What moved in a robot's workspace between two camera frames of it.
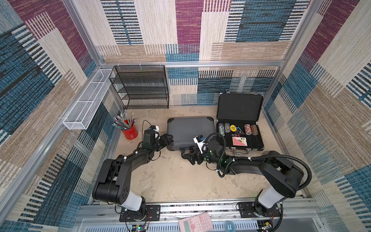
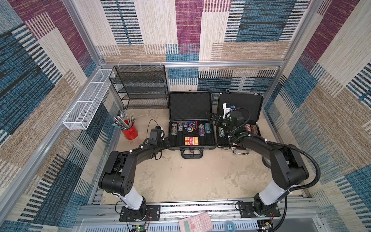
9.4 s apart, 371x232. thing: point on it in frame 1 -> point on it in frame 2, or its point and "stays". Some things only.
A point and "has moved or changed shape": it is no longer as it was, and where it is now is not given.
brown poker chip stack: [254, 130] stays
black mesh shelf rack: [141, 85] stays
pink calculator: [201, 223] stays
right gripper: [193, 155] -> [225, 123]
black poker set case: [238, 115] stays
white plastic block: [200, 140] -> [227, 108]
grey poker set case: [184, 130] has moved or changed shape
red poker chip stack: [248, 129] stays
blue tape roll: [230, 226] stays
